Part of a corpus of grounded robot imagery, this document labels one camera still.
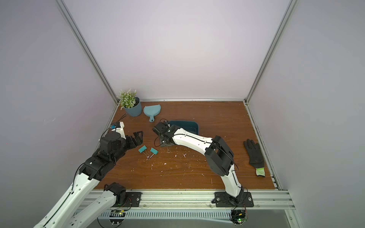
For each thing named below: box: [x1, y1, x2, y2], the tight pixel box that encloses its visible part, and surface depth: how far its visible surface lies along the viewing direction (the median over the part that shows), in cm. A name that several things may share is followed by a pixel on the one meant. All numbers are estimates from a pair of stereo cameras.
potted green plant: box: [116, 88, 143, 117], surface depth 102 cm
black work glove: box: [243, 138, 266, 178], surface depth 91 cm
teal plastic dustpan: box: [143, 104, 161, 123], surface depth 116 cm
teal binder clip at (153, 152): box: [146, 147, 159, 161], surface depth 92 cm
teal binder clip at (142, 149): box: [138, 144, 151, 161], surface depth 91 cm
